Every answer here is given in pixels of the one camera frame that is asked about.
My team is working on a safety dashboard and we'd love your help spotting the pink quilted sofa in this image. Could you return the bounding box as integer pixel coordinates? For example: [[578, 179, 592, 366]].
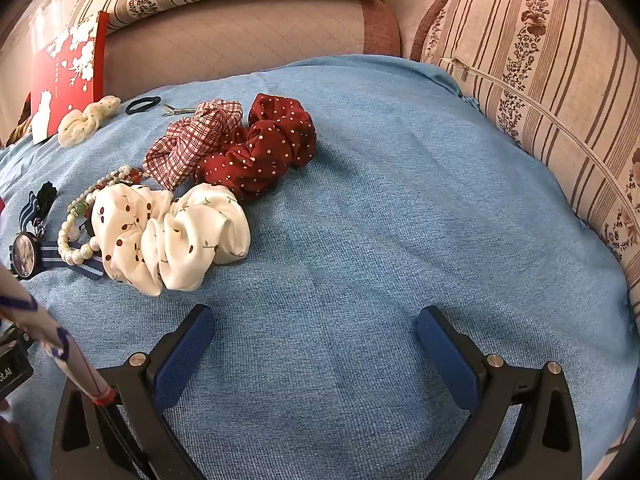
[[100, 0, 451, 102]]

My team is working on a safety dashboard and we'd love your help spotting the white cable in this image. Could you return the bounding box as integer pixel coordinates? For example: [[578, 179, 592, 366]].
[[439, 57, 640, 211]]

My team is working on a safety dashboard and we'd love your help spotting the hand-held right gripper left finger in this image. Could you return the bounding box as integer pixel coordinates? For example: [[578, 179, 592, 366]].
[[50, 304, 218, 480]]

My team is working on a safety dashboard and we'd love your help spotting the black fuzzy hair tie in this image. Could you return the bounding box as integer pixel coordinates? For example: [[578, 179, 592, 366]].
[[37, 181, 59, 212]]

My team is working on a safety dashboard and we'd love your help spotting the dark red polka dot scrunchie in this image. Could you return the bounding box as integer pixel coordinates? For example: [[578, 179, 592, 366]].
[[194, 92, 318, 204]]

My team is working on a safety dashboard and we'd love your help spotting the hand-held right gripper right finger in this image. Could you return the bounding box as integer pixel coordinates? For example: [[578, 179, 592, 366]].
[[416, 306, 586, 480]]

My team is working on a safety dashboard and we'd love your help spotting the cream lace scrunchie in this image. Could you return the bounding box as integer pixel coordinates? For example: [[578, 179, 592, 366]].
[[57, 95, 122, 149]]

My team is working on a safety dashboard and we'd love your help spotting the wide striped floral cushion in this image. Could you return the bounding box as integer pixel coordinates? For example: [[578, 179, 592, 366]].
[[421, 0, 640, 313]]

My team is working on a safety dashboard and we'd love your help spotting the red plaid scrunchie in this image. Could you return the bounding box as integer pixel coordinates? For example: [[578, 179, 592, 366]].
[[143, 99, 245, 192]]

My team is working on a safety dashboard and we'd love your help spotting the red flower print box lid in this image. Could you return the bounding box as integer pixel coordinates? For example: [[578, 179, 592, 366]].
[[30, 10, 109, 146]]

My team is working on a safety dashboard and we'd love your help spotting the pearl bracelet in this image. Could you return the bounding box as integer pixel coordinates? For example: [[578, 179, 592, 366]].
[[57, 195, 104, 267]]

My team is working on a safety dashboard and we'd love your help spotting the thin black hair tie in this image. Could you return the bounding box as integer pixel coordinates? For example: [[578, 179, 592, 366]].
[[125, 95, 162, 115]]

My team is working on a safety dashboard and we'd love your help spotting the blue wristwatch with striped strap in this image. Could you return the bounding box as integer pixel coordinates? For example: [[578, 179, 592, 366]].
[[7, 190, 107, 282]]

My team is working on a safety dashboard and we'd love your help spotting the white cherry print scrunchie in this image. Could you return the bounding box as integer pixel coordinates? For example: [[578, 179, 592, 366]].
[[92, 183, 251, 297]]

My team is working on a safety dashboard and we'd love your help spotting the red and white bead bracelet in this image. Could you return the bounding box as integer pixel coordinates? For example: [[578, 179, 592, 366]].
[[90, 164, 151, 196]]

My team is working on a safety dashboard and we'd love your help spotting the blue blanket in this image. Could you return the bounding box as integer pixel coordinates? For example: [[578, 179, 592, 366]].
[[0, 55, 633, 480]]

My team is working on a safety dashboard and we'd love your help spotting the brown patterned cloth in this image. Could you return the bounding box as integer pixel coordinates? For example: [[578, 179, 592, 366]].
[[0, 92, 34, 150]]

